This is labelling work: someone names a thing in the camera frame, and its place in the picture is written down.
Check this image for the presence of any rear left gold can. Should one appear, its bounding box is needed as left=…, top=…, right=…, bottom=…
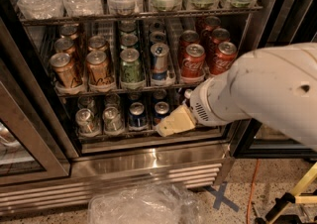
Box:
left=59, top=25, right=79, bottom=40

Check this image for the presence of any coca-cola can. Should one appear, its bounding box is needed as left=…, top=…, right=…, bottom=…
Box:
left=206, top=28, right=230, bottom=65
left=181, top=44, right=206, bottom=78
left=196, top=16, right=221, bottom=40
left=178, top=30, right=200, bottom=63
left=209, top=42, right=237, bottom=75

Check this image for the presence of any stainless steel fridge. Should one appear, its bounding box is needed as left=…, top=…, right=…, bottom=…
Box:
left=0, top=0, right=317, bottom=216

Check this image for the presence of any rear right coca-cola can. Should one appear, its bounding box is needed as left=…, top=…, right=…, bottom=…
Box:
left=196, top=16, right=221, bottom=40

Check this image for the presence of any pepsi can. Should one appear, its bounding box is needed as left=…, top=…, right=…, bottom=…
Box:
left=154, top=101, right=170, bottom=125
left=128, top=102, right=148, bottom=129

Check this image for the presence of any front left gold can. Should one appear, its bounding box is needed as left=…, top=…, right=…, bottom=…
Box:
left=50, top=53, right=82, bottom=88

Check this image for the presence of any orange cable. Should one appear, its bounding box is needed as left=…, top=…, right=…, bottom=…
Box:
left=246, top=159, right=262, bottom=224

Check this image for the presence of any yellow black stand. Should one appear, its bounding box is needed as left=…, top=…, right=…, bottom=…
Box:
left=255, top=163, right=317, bottom=224

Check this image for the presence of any left white-cap bottle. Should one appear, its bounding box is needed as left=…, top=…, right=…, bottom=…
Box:
left=179, top=89, right=193, bottom=107

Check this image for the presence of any middle left gold can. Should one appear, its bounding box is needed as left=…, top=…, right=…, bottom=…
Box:
left=54, top=38, right=79, bottom=60

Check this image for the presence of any bottom left pepsi can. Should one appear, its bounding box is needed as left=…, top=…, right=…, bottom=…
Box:
left=128, top=102, right=148, bottom=129

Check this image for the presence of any front right coca-cola can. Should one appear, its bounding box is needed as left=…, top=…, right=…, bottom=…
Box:
left=209, top=42, right=237, bottom=75

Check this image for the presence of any bottom right pepsi can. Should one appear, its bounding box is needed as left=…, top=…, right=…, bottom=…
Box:
left=154, top=101, right=170, bottom=125

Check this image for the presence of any silver can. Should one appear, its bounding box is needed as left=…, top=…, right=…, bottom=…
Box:
left=75, top=108, right=97, bottom=134
left=103, top=107, right=123, bottom=132

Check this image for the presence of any front left coca-cola can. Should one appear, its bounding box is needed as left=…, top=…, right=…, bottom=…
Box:
left=181, top=44, right=206, bottom=78

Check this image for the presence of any rear left coca-cola can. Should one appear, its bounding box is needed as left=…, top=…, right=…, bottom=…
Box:
left=178, top=30, right=200, bottom=63

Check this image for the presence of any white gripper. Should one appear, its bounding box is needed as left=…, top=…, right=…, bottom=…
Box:
left=156, top=72, right=250, bottom=137

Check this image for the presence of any front green can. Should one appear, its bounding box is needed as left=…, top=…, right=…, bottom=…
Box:
left=120, top=49, right=143, bottom=83

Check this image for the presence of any middle right coca-cola can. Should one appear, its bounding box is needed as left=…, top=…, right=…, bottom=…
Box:
left=206, top=28, right=230, bottom=65

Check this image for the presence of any gold can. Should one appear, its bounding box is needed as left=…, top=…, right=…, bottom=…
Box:
left=59, top=25, right=79, bottom=40
left=88, top=35, right=110, bottom=53
left=50, top=53, right=82, bottom=88
left=54, top=38, right=79, bottom=60
left=86, top=51, right=113, bottom=86

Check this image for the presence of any redbull can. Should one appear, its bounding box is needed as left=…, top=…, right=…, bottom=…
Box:
left=150, top=31, right=166, bottom=46
left=149, top=21, right=165, bottom=33
left=151, top=43, right=169, bottom=80

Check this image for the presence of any blue tape cross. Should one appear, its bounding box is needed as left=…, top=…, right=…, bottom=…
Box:
left=205, top=181, right=240, bottom=212

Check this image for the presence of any rear green can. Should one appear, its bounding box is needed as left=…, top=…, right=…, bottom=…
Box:
left=118, top=21, right=137, bottom=35

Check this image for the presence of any open glass fridge door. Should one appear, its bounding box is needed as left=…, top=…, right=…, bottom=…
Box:
left=231, top=0, right=317, bottom=162

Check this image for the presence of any clear plastic bag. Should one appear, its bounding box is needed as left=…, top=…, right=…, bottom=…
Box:
left=87, top=183, right=206, bottom=224

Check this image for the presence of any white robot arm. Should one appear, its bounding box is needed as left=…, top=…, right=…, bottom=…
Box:
left=156, top=43, right=317, bottom=151

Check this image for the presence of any bottom left silver can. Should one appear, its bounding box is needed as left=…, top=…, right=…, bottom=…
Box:
left=75, top=108, right=97, bottom=134

